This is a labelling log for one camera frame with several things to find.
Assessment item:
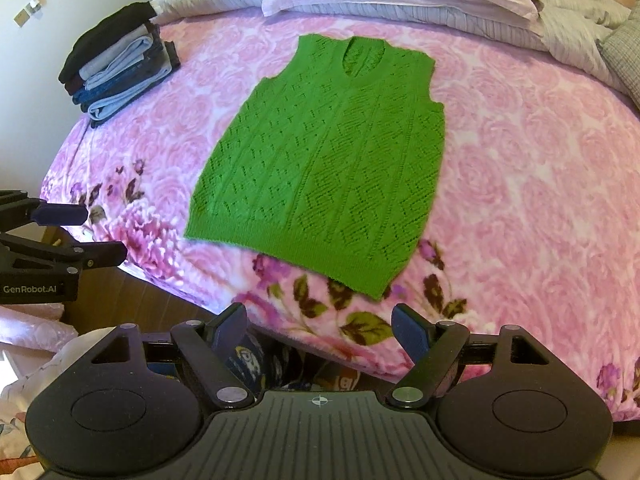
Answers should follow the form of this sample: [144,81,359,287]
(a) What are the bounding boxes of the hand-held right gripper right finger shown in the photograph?
[386,303,551,407]

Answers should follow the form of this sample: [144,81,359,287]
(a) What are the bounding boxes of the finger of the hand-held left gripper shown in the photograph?
[0,190,90,232]
[0,232,129,275]

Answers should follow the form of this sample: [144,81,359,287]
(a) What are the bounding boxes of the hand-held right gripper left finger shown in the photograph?
[87,304,253,408]

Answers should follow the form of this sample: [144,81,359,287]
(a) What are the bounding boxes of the green knitted vest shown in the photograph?
[184,34,447,303]

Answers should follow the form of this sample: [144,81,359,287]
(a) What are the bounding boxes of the white floral cloth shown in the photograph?
[0,330,118,480]

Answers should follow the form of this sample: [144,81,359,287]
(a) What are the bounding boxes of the stack of folded clothes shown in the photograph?
[57,2,182,128]

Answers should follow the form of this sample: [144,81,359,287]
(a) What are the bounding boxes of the pink floral blanket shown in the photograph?
[42,10,640,423]

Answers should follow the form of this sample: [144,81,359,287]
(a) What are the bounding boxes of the grey striped duvet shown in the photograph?
[277,0,640,91]

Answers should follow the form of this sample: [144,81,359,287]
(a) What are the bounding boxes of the grey checked pillow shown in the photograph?
[599,20,640,106]

